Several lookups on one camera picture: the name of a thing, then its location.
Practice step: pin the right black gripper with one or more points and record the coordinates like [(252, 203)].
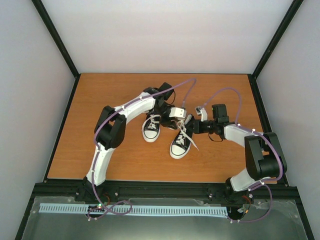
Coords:
[(198, 128)]

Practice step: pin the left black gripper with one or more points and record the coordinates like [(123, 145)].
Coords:
[(166, 123)]

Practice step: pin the white shoelace of sneaker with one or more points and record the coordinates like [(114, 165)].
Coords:
[(151, 123), (183, 130)]

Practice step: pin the black sneaker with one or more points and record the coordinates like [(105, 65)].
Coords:
[(150, 136), (180, 146)]

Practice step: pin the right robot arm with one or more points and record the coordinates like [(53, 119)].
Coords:
[(264, 158)]

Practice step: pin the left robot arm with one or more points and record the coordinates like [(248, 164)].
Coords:
[(110, 129)]

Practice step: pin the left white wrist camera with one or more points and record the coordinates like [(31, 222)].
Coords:
[(177, 112)]

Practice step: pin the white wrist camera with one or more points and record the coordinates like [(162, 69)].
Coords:
[(201, 111), (177, 112)]

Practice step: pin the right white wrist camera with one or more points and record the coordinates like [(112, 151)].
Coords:
[(201, 111)]

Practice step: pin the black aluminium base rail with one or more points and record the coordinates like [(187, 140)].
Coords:
[(124, 190)]

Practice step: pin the right black frame post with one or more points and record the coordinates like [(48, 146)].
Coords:
[(281, 29)]

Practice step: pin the black frame post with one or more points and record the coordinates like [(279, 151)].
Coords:
[(46, 19), (281, 29)]

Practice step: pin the white slotted cable duct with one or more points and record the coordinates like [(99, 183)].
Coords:
[(136, 210)]

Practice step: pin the left black frame post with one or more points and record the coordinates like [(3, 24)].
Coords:
[(46, 19)]

